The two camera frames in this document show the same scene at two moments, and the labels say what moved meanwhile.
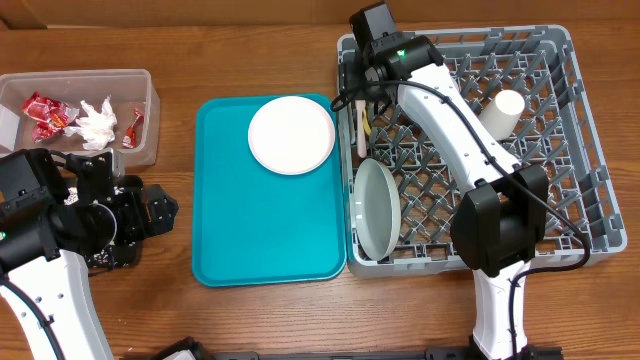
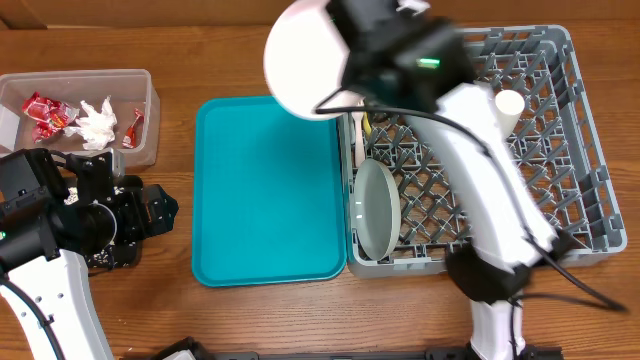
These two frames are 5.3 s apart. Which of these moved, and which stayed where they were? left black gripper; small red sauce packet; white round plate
Moved: white round plate
Stayed: left black gripper; small red sauce packet
